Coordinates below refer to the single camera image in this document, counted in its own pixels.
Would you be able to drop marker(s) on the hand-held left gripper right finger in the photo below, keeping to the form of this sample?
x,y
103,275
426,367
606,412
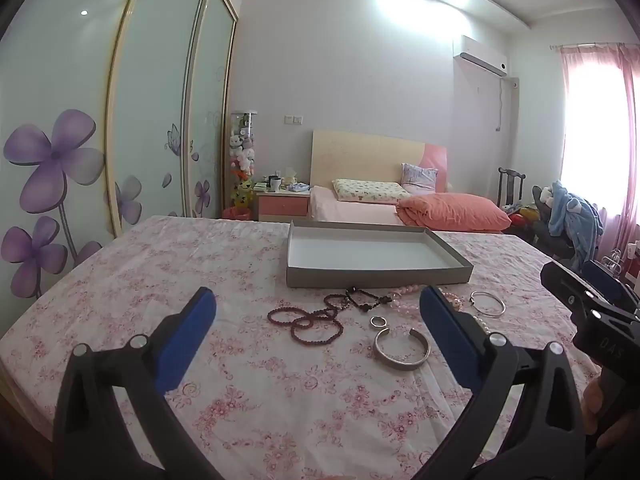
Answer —
x,y
445,332

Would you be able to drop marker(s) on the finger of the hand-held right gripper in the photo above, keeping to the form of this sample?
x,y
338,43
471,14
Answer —
x,y
602,276
562,282

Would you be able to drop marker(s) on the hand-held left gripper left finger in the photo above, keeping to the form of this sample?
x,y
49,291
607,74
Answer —
x,y
185,345

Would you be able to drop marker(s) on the thin silver bangle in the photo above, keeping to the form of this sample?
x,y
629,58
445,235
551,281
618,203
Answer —
x,y
495,312

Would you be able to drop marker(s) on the shallow grey cardboard box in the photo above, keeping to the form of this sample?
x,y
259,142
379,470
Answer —
x,y
370,255

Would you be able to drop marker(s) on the person's right hand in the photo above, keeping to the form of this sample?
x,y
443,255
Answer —
x,y
595,405

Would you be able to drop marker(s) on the pile of clothes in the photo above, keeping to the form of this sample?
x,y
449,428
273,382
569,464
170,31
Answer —
x,y
542,232

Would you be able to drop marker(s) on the blue plush garment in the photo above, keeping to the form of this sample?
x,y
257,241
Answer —
x,y
575,220

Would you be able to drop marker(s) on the pile of colourful toys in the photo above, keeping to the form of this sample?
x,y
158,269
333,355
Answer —
x,y
522,216

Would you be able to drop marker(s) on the pink floral bedsheet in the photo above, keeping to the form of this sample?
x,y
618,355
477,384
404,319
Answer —
x,y
280,400

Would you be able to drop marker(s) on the dark wooden chair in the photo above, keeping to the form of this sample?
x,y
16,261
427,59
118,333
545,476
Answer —
x,y
510,185

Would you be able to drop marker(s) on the salmon pink pillow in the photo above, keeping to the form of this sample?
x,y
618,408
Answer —
x,y
450,212

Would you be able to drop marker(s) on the pink curtain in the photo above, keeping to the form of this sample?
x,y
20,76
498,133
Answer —
x,y
627,135

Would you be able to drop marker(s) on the small lilac floral pillow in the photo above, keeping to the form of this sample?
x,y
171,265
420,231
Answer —
x,y
419,177

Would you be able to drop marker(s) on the pink sheeted bed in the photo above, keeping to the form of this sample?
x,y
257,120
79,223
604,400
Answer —
x,y
345,210

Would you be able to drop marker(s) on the cream patterned pillow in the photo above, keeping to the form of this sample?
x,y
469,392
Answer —
x,y
370,191

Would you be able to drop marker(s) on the pink and white nightstand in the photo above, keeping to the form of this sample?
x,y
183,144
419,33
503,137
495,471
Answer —
x,y
280,205

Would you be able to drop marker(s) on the white mug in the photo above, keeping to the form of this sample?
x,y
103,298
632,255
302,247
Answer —
x,y
274,184

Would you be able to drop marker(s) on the clear tube of plush toys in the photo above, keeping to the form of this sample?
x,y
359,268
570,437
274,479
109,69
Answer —
x,y
243,160

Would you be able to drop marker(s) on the beige and pink headboard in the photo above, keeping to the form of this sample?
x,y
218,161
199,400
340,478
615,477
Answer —
x,y
360,157

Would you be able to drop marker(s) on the flower print sliding wardrobe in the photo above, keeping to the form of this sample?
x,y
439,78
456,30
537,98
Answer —
x,y
75,135

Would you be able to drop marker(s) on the white air conditioner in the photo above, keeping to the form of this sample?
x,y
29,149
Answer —
x,y
480,55

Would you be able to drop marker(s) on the white wall socket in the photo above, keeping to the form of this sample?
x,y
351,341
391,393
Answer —
x,y
294,120

